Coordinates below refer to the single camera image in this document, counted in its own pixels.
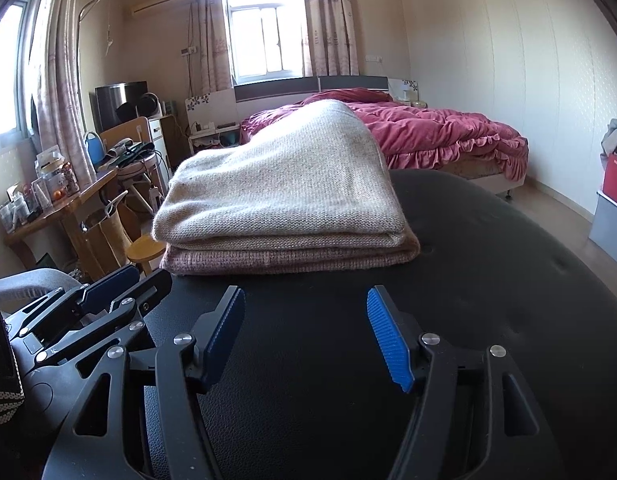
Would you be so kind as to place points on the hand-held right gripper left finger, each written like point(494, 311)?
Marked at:
point(223, 330)

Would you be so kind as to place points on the white drawer cabinet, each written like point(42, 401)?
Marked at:
point(161, 145)

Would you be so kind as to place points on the round wooden stool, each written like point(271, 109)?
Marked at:
point(146, 249)

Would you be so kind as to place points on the side window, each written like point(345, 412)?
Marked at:
point(6, 70)

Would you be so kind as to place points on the cream knit sweater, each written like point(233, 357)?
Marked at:
point(288, 185)

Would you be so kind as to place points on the bedroom window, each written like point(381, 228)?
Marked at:
point(263, 35)

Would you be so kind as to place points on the wooden desk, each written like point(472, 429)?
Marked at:
point(68, 205)

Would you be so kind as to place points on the grey cloth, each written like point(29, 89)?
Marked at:
point(33, 280)

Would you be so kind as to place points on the dark grey headboard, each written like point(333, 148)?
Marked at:
point(278, 89)

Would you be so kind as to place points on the brown paper bag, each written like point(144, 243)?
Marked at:
point(108, 240)

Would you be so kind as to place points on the white air conditioner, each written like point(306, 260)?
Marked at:
point(163, 5)

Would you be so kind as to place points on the cluster of desk toiletries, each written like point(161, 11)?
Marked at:
point(48, 180)

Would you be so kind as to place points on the white bedside lamp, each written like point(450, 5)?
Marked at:
point(403, 94)

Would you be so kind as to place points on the grey plastic storage bin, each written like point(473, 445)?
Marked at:
point(608, 225)

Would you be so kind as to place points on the black television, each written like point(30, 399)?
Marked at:
point(118, 102)

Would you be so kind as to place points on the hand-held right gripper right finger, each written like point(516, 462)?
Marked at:
point(388, 345)

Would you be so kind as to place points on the dark patterned cloth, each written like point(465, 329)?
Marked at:
point(3, 405)

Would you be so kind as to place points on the grey clothes pile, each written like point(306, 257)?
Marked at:
point(616, 135)

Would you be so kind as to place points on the floral beige curtain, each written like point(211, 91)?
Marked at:
point(58, 85)
point(213, 35)
point(328, 20)

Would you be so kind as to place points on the white bed base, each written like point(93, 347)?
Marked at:
point(488, 180)

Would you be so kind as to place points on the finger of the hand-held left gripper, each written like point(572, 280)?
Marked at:
point(111, 285)
point(148, 292)

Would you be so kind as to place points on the white desk fan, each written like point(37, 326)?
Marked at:
point(149, 104)

